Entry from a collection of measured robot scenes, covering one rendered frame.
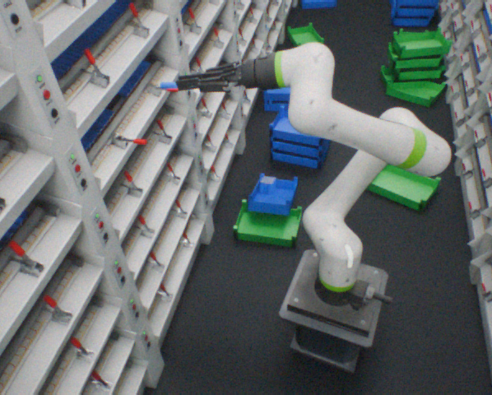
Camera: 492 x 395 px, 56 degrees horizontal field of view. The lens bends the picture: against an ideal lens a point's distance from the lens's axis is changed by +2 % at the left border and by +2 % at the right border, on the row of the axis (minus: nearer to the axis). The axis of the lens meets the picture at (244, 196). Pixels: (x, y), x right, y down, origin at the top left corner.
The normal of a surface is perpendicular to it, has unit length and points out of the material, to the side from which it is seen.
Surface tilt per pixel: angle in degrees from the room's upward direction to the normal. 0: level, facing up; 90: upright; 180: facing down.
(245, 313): 0
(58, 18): 19
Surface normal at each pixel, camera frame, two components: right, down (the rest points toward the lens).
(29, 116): -0.22, 0.69
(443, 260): -0.06, -0.72
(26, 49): 0.97, 0.12
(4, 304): 0.26, -0.64
